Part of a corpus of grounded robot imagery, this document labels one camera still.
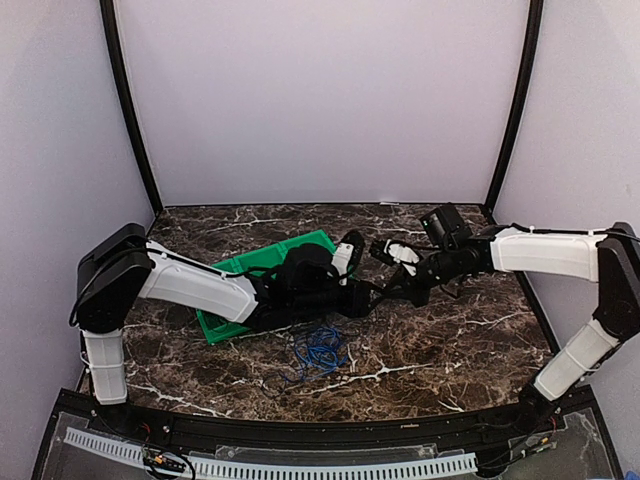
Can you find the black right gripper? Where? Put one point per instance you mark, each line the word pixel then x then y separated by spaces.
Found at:
pixel 418 295

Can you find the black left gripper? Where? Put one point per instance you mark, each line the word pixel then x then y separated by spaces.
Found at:
pixel 357 305

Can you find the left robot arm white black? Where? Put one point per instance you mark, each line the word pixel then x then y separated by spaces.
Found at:
pixel 310 282

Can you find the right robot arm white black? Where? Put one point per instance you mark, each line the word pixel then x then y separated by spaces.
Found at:
pixel 608 258

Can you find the green plastic three-compartment bin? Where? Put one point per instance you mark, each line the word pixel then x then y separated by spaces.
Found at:
pixel 215 328

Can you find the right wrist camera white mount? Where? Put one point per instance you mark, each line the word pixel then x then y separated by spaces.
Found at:
pixel 396 253

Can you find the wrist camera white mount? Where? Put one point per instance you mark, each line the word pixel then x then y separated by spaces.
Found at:
pixel 348 255
pixel 396 253

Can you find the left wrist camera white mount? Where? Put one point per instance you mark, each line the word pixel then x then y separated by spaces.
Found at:
pixel 348 255

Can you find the black front rail base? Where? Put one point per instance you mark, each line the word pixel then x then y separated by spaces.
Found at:
pixel 85 441

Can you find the black frame post right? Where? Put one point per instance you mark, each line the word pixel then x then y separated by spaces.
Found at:
pixel 518 102

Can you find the black frame post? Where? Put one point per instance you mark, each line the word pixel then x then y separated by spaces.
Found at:
pixel 518 102
pixel 126 102

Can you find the black frame post left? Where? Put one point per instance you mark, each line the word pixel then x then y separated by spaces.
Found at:
pixel 126 102

